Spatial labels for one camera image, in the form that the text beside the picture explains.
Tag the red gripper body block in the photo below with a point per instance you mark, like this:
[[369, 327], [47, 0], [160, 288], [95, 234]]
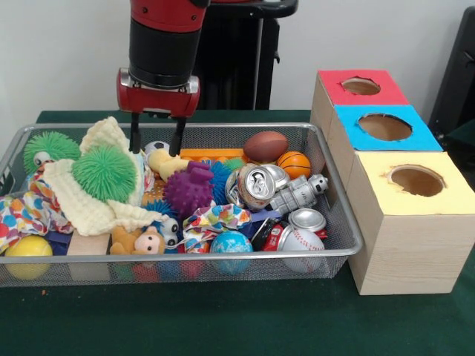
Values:
[[159, 102]]

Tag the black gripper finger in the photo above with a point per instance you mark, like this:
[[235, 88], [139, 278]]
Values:
[[177, 137], [135, 133]]

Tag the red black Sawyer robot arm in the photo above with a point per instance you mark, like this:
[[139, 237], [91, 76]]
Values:
[[163, 48]]

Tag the silver mesh bin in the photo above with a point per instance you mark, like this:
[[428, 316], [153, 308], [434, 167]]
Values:
[[335, 222]]

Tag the wooden box with three holes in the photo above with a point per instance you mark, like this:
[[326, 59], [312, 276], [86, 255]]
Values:
[[408, 252]]

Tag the black white soccer ball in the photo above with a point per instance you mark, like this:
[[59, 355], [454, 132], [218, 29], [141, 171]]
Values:
[[159, 147]]

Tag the green spiky rubber ball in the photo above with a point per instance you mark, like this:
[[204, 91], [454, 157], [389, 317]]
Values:
[[104, 173]]

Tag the purple spiky ball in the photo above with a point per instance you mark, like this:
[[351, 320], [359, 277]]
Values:
[[189, 189]]

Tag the brown toy football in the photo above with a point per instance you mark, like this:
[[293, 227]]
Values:
[[266, 145]]

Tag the cream knitted cloth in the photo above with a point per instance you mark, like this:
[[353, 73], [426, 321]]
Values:
[[85, 207]]

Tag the brown plush monkey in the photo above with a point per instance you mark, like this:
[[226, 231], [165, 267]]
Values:
[[144, 243]]

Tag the orange toy basketball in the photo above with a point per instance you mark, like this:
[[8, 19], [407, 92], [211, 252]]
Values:
[[294, 164]]

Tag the blue globe ball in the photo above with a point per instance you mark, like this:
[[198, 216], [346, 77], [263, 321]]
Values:
[[231, 244]]

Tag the silver robot toy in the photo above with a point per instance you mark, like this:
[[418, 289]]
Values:
[[297, 193]]

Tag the white baseball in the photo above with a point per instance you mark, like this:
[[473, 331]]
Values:
[[302, 241]]

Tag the dark green table cloth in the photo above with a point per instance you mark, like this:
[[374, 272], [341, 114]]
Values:
[[222, 322]]

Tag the black floor stand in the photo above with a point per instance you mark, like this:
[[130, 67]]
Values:
[[456, 74]]

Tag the small green covered table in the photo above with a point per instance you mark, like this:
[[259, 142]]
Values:
[[464, 137]]

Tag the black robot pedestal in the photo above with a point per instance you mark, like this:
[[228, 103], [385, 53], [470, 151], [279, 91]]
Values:
[[241, 55]]

